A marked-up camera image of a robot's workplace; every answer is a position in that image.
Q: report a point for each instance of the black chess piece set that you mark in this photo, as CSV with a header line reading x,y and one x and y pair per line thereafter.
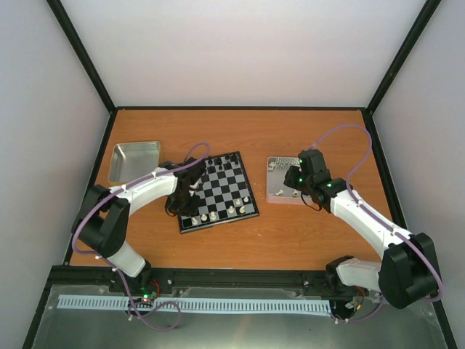
x,y
225,162

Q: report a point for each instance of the black frame post right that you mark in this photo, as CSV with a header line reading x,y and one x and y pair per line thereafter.
x,y
420,23

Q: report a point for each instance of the pink tin with white pieces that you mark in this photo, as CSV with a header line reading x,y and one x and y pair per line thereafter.
x,y
277,192

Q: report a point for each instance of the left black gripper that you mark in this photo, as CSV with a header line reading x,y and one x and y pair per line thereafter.
x,y
192,209

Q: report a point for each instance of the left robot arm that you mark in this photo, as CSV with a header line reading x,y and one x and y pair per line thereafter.
x,y
102,221

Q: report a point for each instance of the black and silver chessboard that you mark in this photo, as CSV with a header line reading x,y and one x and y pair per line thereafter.
x,y
218,191

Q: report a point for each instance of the light blue cable duct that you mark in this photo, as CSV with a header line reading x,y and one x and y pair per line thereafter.
x,y
197,305

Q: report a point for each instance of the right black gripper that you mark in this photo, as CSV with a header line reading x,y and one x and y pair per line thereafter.
x,y
290,179

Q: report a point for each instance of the black frame post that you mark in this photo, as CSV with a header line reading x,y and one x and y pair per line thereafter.
x,y
420,23
71,34

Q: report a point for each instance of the empty silver metal tin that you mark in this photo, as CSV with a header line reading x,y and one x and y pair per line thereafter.
x,y
130,161

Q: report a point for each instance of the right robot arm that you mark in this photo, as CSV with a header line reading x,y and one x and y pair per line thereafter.
x,y
408,269

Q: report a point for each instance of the black frame post left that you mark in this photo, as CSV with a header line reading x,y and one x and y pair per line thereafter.
x,y
71,34

